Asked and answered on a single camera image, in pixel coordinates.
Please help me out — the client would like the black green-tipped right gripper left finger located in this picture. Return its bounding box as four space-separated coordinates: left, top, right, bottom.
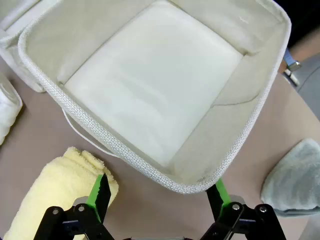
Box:
33 173 131 240

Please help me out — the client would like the light teal triangle-folded towel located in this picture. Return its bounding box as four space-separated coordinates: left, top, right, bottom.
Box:
260 138 320 218

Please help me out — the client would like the person's left forearm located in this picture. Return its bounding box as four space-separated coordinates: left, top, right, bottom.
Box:
289 29 320 62

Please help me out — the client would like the cream fabric storage basket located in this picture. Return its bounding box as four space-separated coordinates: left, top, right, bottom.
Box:
17 0 293 195
0 0 62 93

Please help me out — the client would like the blue strap wristwatch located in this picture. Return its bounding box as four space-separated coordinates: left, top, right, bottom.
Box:
282 47 302 87

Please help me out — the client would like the yellow towel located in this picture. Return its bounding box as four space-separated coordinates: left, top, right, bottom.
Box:
0 146 120 240

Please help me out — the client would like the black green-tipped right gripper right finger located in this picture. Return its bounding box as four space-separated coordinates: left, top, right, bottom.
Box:
197 177 287 240

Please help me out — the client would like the person in black polo shirt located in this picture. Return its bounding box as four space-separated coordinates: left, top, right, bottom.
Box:
282 0 320 48

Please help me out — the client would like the pale pink towel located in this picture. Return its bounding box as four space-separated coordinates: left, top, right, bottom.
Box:
0 72 24 146

